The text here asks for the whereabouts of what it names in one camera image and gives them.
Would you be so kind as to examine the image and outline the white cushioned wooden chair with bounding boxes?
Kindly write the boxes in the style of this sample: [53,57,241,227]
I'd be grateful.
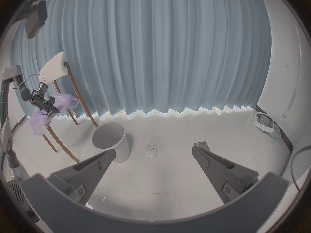
[39,51,99,163]

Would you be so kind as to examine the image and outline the crumpled white paper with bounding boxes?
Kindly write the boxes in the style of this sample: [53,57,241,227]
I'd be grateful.
[145,142,158,158]

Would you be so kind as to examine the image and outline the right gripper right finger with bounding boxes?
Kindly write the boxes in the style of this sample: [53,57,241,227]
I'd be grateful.
[191,145,260,204]

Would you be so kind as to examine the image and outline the white trash bin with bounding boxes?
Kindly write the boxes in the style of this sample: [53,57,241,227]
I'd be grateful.
[92,122,132,164]

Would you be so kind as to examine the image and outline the pale blue curtain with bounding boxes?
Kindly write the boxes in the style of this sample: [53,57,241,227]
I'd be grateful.
[11,0,272,118]

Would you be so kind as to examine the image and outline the grey tub with white rim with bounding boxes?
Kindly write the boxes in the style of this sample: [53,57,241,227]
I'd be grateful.
[253,112,282,139]

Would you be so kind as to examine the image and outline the black cable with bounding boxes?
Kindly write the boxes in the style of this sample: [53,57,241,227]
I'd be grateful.
[290,146,311,192]

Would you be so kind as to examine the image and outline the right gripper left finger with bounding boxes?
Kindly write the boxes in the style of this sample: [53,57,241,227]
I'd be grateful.
[47,149,116,204]

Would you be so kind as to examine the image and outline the purple plastic bag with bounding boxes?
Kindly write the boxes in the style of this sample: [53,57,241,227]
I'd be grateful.
[29,93,79,136]

